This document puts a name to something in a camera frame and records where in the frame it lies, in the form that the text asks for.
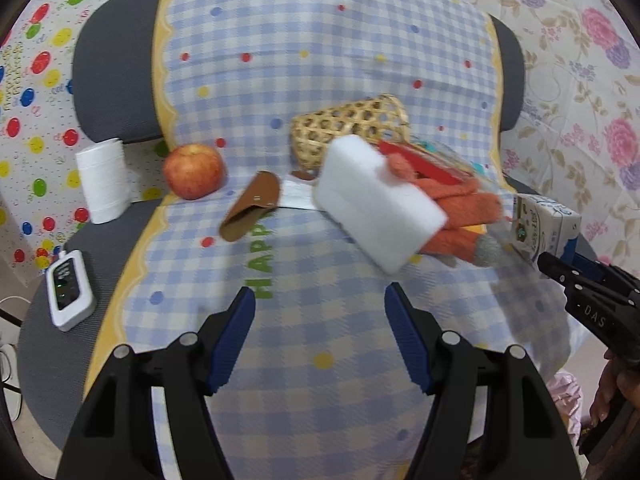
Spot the pink plastic bag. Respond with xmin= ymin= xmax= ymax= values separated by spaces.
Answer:
xmin=546 ymin=370 xmax=585 ymax=428

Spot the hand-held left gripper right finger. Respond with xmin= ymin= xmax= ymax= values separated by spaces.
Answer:
xmin=385 ymin=282 xmax=583 ymax=480

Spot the white paper roll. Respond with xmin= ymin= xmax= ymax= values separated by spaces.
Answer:
xmin=75 ymin=138 xmax=132 ymax=225

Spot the orange fluffy cloth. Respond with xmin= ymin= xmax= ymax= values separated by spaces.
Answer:
xmin=385 ymin=152 xmax=505 ymax=263

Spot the white folded napkin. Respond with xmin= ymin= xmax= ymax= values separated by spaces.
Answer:
xmin=277 ymin=172 xmax=326 ymax=211

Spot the blue checked blanket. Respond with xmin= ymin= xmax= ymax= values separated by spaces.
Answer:
xmin=82 ymin=0 xmax=573 ymax=480

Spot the woven bamboo basket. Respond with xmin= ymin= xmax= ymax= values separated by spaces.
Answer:
xmin=291 ymin=95 xmax=412 ymax=170

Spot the person's right hand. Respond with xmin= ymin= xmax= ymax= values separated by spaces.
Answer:
xmin=589 ymin=349 xmax=640 ymax=427

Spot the white drink carton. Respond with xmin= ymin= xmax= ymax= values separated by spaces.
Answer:
xmin=510 ymin=192 xmax=583 ymax=267

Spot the red apple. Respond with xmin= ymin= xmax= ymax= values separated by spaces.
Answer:
xmin=163 ymin=143 xmax=224 ymax=201

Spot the red packet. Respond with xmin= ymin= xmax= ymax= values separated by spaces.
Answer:
xmin=377 ymin=140 xmax=473 ymax=186

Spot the balloon print sheet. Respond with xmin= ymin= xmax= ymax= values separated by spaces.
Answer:
xmin=0 ymin=0 xmax=173 ymax=281

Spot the grey office chair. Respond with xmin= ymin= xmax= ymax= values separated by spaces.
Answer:
xmin=17 ymin=0 xmax=601 ymax=461

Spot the floral print sheet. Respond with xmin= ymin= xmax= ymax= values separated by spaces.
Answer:
xmin=430 ymin=0 xmax=640 ymax=281

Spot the white power strip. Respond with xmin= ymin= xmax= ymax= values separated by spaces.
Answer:
xmin=46 ymin=250 xmax=97 ymax=332

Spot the white foam sponge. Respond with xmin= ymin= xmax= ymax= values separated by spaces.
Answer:
xmin=313 ymin=134 xmax=449 ymax=275

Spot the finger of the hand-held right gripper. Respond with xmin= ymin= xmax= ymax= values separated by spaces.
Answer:
xmin=562 ymin=237 xmax=640 ymax=288
xmin=536 ymin=251 xmax=603 ymax=303

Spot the grey fuzzy cloth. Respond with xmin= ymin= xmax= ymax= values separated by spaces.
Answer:
xmin=472 ymin=235 xmax=505 ymax=269

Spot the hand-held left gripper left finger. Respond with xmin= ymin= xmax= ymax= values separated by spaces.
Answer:
xmin=56 ymin=287 xmax=257 ymax=480

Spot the white cable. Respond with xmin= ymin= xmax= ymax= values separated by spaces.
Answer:
xmin=0 ymin=295 xmax=51 ymax=331

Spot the brown leather pouch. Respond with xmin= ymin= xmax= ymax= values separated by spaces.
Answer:
xmin=219 ymin=171 xmax=281 ymax=242

